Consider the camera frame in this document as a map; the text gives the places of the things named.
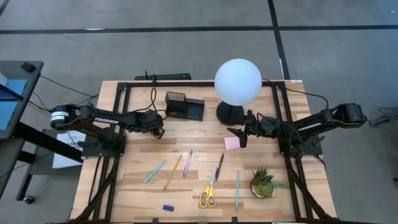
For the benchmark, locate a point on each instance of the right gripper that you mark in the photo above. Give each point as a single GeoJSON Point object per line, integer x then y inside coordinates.
{"type": "Point", "coordinates": [267, 126]}

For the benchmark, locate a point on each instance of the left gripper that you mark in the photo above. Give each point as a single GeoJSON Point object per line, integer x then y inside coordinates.
{"type": "Point", "coordinates": [158, 132]}

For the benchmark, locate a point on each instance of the pink sticky note pad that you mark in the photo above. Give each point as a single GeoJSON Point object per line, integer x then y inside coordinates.
{"type": "Point", "coordinates": [231, 144]}

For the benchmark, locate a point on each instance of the teal pen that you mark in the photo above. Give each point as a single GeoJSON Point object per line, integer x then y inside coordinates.
{"type": "Point", "coordinates": [155, 171]}

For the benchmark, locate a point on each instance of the black mesh desk organizer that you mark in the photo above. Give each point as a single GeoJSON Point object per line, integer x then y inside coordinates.
{"type": "Point", "coordinates": [194, 110]}

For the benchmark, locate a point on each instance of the yellow pencil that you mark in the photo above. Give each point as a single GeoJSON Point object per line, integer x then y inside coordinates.
{"type": "Point", "coordinates": [172, 172]}

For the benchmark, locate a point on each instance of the purple pen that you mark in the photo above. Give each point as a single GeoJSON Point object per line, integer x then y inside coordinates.
{"type": "Point", "coordinates": [187, 164]}

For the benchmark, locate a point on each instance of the white globe table lamp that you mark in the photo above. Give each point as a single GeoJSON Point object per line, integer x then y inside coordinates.
{"type": "Point", "coordinates": [237, 81]}

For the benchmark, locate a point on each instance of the dark brown pen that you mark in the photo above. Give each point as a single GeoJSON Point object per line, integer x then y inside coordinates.
{"type": "Point", "coordinates": [219, 166]}

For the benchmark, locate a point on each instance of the small potted succulent plant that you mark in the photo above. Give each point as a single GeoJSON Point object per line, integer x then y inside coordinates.
{"type": "Point", "coordinates": [263, 186]}

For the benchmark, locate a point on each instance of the long teal pencil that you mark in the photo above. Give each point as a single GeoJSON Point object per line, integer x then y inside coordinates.
{"type": "Point", "coordinates": [237, 190]}

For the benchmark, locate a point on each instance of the blue eraser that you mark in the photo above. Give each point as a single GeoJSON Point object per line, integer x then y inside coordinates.
{"type": "Point", "coordinates": [168, 208]}

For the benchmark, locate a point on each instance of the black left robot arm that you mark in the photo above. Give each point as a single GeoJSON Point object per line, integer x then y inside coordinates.
{"type": "Point", "coordinates": [105, 119]}

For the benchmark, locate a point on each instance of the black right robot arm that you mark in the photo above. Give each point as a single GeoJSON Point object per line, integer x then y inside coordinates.
{"type": "Point", "coordinates": [311, 126]}

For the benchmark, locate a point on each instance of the black box with antenna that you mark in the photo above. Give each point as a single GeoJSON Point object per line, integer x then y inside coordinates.
{"type": "Point", "coordinates": [168, 76]}

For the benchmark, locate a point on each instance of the white paper sheet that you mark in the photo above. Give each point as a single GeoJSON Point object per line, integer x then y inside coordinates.
{"type": "Point", "coordinates": [66, 155]}

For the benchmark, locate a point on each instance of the dark grey side desk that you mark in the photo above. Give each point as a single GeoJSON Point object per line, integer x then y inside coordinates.
{"type": "Point", "coordinates": [34, 93]}

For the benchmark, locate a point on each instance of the black computer mouse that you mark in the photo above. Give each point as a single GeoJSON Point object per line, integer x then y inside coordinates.
{"type": "Point", "coordinates": [28, 67]}

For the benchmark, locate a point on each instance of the black caster wheel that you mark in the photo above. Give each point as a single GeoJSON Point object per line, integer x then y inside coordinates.
{"type": "Point", "coordinates": [29, 199]}

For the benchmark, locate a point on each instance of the blue screen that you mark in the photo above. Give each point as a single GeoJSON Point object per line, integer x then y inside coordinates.
{"type": "Point", "coordinates": [9, 109]}

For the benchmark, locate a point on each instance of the black frame clamp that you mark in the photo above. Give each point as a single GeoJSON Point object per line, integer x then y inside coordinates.
{"type": "Point", "coordinates": [234, 220]}

